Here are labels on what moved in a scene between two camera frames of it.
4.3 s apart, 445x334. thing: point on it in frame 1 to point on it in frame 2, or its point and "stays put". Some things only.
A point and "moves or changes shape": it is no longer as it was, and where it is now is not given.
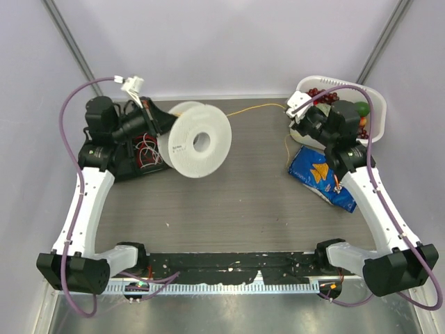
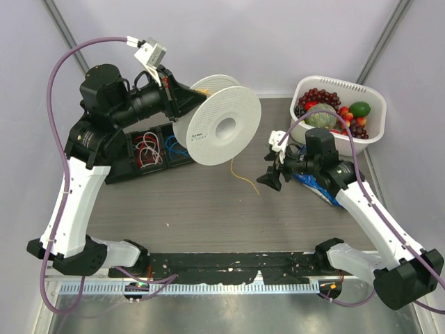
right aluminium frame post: (393, 24) stays put
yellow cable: (265, 105) to (207, 91)
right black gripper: (298, 126) to (271, 178)
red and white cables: (148, 151) stays put
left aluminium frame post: (62, 28) stays put
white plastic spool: (176, 144) moves or changes shape
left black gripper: (157, 120) to (177, 99)
